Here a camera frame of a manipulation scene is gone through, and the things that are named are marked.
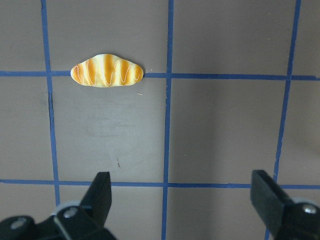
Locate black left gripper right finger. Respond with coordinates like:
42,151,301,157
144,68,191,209
250,169,320,240

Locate toy bread roll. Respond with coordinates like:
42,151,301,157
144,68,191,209
70,54,144,88

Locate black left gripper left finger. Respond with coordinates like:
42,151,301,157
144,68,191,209
54,172,112,240

